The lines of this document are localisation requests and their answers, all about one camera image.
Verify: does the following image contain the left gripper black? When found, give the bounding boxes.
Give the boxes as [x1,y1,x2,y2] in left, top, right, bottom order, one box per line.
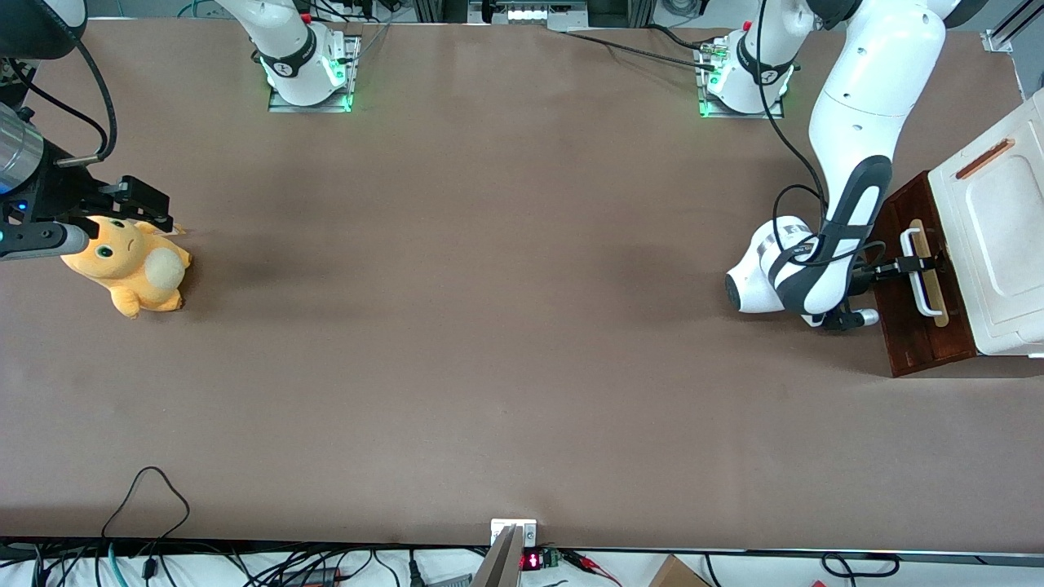
[850,256,939,294]

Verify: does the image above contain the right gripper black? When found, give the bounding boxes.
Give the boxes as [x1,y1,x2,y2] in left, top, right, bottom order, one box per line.
[8,143,175,235]

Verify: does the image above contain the white drawer handle bar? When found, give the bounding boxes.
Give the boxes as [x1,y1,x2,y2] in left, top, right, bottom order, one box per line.
[899,227,940,318]

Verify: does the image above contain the tan wooden handle strip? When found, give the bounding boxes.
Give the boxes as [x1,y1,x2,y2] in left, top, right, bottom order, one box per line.
[908,218,951,329]

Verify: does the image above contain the white drawer cabinet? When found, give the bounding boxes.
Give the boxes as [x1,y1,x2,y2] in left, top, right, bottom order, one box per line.
[928,88,1044,360]

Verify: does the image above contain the yellow plush toy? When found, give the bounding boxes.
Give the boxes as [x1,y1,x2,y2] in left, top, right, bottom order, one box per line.
[60,215,193,320]

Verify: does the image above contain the dark brown cabinet base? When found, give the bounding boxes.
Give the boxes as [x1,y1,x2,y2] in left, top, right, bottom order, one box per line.
[871,196,978,378]

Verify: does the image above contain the brown cardboard box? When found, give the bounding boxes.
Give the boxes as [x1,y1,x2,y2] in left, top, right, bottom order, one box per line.
[648,554,712,587]

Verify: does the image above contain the black power adapter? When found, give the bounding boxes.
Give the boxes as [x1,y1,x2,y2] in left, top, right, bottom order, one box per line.
[280,566,343,587]

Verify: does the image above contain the bright light bar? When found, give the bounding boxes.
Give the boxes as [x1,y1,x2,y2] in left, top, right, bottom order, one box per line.
[467,0,590,25]

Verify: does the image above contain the red black clip leads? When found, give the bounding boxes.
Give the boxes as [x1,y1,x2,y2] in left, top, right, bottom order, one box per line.
[561,549,622,586]

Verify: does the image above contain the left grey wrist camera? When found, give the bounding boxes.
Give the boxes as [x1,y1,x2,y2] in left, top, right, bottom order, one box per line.
[816,308,880,331]

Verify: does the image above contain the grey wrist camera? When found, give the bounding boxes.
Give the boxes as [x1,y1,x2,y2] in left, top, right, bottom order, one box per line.
[0,222,91,262]
[816,308,880,331]

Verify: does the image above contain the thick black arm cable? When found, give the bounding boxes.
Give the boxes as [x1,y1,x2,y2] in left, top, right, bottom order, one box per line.
[55,39,118,168]

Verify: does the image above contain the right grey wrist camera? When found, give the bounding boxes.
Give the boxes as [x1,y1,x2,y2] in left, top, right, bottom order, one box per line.
[0,222,91,262]

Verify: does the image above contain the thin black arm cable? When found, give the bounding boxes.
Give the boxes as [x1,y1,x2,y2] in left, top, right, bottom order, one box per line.
[4,59,108,139]

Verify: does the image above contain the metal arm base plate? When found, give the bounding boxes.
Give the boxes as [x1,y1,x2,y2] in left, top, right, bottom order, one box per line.
[268,34,362,114]
[696,39,786,120]

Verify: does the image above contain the aluminium profile frame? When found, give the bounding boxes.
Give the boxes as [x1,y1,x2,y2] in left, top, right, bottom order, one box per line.
[982,0,1044,55]

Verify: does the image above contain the thin black looped cable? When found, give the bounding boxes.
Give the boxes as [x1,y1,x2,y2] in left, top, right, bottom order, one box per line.
[101,466,191,541]

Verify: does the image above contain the long black arm cable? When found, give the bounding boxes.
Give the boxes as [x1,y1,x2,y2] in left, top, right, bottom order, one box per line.
[754,0,887,268]

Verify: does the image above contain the black coiled cable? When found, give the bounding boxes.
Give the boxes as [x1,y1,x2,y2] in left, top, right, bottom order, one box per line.
[820,552,900,581]

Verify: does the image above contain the black cable across table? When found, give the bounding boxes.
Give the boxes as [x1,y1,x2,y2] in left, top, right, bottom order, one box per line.
[561,31,719,71]

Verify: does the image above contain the white metal bracket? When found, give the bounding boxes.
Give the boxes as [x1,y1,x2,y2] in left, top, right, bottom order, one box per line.
[490,519,538,548]

